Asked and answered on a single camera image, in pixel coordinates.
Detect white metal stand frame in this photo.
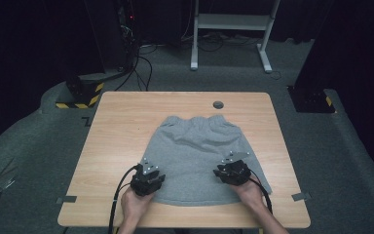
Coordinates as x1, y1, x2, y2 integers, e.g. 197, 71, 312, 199
189, 0, 282, 74

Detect black floor cables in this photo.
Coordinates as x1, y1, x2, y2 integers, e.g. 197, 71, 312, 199
114, 45, 154, 93

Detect grey tape piece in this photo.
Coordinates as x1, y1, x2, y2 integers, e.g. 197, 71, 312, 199
56, 195, 78, 205
290, 191, 313, 203

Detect person's left hand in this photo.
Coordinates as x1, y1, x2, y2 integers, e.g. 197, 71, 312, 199
120, 186, 156, 226

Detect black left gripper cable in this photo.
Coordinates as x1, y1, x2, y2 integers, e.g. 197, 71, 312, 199
107, 163, 142, 234

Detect black yellow striped stand base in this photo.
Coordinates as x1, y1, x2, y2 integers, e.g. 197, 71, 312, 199
55, 72, 106, 110

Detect grey shorts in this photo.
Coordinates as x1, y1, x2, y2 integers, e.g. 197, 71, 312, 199
140, 113, 273, 208

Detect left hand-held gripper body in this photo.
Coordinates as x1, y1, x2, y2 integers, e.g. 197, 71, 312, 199
130, 157, 163, 197

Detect cable bundle under white frame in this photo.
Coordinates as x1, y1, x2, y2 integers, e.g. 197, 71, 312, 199
180, 31, 261, 53

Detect person's right hand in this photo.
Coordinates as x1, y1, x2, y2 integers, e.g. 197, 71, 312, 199
229, 177, 266, 210

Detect dark equipment rack red light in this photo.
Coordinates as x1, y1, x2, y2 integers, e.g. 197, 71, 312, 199
116, 0, 141, 71

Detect black stand base yellow mark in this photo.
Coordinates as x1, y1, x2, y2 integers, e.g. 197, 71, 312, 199
286, 85, 336, 114

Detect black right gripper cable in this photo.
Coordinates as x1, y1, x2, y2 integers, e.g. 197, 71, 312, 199
248, 175, 274, 216

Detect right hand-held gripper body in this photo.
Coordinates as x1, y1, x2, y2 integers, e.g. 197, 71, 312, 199
220, 151, 253, 187

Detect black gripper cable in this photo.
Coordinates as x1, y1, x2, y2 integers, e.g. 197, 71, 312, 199
107, 163, 142, 234
248, 175, 274, 216

